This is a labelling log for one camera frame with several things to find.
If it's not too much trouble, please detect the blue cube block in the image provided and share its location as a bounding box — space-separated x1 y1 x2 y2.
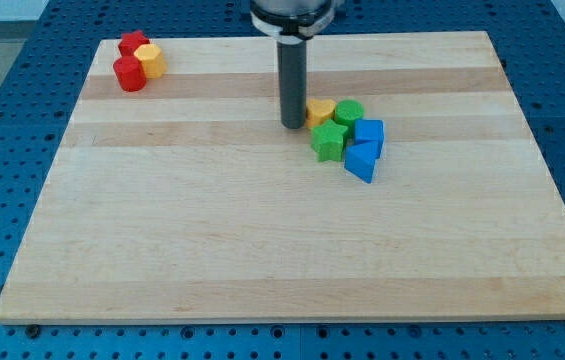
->
354 119 385 158

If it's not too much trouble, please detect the yellow hexagon block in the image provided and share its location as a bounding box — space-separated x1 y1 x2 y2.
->
133 43 168 79

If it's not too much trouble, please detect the green star block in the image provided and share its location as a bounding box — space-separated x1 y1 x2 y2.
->
311 119 348 162

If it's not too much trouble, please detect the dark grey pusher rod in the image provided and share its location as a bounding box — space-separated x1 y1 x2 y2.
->
277 41 307 129

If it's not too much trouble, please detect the red cylinder block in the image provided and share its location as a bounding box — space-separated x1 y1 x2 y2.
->
113 56 147 92

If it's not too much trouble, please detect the yellow heart block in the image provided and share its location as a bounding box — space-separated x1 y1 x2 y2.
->
305 98 337 129

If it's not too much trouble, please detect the green cylinder block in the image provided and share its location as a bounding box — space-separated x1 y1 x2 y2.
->
334 99 364 139

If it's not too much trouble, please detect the blue triangle block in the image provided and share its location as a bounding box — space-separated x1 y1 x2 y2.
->
344 141 379 183

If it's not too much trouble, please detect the light wooden board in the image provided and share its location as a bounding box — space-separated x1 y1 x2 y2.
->
0 31 565 325

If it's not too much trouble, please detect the red star block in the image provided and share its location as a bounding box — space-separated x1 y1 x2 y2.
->
118 30 150 56

